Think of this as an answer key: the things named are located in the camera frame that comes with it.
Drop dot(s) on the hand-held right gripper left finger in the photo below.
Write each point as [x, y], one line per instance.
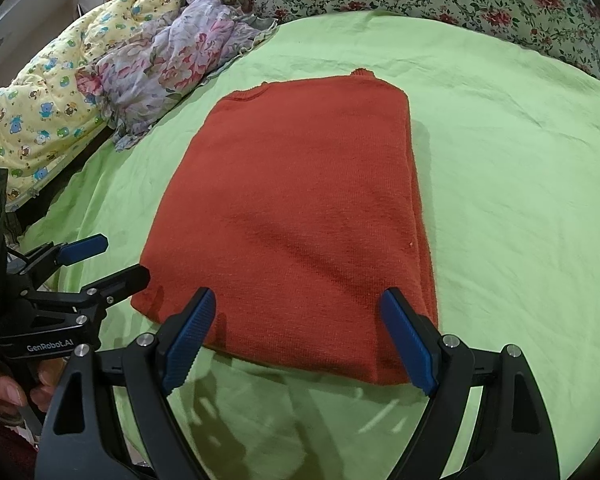
[192, 335]

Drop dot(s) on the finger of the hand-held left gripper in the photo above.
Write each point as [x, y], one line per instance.
[82, 250]
[125, 280]

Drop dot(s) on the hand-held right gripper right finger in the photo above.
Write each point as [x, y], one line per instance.
[410, 340]

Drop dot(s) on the orange knit sweater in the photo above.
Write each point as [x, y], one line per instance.
[300, 200]

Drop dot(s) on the person's left forearm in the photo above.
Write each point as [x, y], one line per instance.
[2, 447]

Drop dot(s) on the person's left hand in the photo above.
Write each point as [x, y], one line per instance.
[10, 385]

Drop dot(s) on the yellow cartoon print quilt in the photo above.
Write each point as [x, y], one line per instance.
[45, 110]

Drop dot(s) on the light green bed sheet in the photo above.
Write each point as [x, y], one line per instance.
[505, 210]

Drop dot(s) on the purple floral cloth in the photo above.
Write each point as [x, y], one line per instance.
[180, 45]

